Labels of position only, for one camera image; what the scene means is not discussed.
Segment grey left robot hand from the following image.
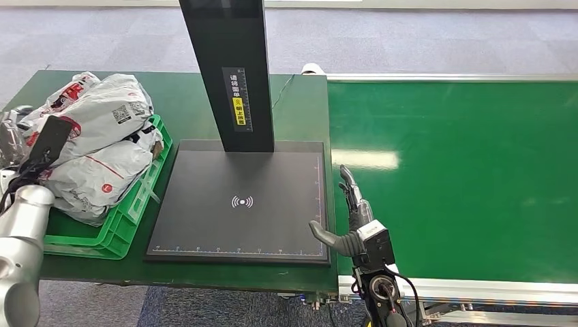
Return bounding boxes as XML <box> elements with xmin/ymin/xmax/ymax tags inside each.
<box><xmin>0</xmin><ymin>105</ymin><xmax>35</xmax><ymax>170</ymax></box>

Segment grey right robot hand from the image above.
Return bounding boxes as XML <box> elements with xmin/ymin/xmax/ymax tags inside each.
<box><xmin>309</xmin><ymin>164</ymin><xmax>375</xmax><ymax>259</ymax></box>

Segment white courier bag QR codes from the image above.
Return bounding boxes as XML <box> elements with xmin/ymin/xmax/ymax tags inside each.
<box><xmin>27</xmin><ymin>73</ymin><xmax>155</xmax><ymax>169</ymax></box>

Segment green conveyor belt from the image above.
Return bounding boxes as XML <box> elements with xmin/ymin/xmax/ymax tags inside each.
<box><xmin>300</xmin><ymin>62</ymin><xmax>578</xmax><ymax>327</ymax></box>

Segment black scanner machine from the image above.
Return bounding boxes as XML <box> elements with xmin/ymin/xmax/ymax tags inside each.
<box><xmin>143</xmin><ymin>0</ymin><xmax>331</xmax><ymax>266</ymax></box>

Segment white courier bag red print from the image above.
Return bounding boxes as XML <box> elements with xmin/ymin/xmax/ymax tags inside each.
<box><xmin>18</xmin><ymin>71</ymin><xmax>101</xmax><ymax>136</ymax></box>

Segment white courier bag round logo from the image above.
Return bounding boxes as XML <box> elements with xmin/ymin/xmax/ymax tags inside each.
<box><xmin>40</xmin><ymin>131</ymin><xmax>164</xmax><ymax>228</ymax></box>

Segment white courier bag black print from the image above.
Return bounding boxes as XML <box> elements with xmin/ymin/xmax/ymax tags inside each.
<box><xmin>121</xmin><ymin>118</ymin><xmax>164</xmax><ymax>161</ymax></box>

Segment green plastic crate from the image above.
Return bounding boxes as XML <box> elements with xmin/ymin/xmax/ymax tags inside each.
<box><xmin>42</xmin><ymin>114</ymin><xmax>174</xmax><ymax>262</ymax></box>

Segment yellow and white scanner label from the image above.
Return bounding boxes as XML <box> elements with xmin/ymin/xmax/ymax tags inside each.
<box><xmin>221</xmin><ymin>67</ymin><xmax>254</xmax><ymax>134</ymax></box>

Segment dark green table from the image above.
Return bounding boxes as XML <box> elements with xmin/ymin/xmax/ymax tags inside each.
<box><xmin>3</xmin><ymin>69</ymin><xmax>340</xmax><ymax>295</ymax></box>

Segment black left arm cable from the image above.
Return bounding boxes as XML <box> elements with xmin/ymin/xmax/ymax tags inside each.
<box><xmin>0</xmin><ymin>151</ymin><xmax>50</xmax><ymax>214</ymax></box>

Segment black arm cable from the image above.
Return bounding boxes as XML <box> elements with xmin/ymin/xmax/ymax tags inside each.
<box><xmin>0</xmin><ymin>151</ymin><xmax>50</xmax><ymax>214</ymax></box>
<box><xmin>382</xmin><ymin>265</ymin><xmax>423</xmax><ymax>327</ymax></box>

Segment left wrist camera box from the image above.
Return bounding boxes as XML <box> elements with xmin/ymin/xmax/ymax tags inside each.
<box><xmin>27</xmin><ymin>116</ymin><xmax>74</xmax><ymax>169</ymax></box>

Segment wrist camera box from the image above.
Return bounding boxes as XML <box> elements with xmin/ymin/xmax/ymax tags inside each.
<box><xmin>27</xmin><ymin>116</ymin><xmax>74</xmax><ymax>169</ymax></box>
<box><xmin>355</xmin><ymin>219</ymin><xmax>397</xmax><ymax>273</ymax></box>

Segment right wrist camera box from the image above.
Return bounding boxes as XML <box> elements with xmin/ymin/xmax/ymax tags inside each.
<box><xmin>355</xmin><ymin>219</ymin><xmax>397</xmax><ymax>273</ymax></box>

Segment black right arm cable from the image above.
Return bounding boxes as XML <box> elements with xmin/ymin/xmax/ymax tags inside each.
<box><xmin>382</xmin><ymin>265</ymin><xmax>423</xmax><ymax>327</ymax></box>

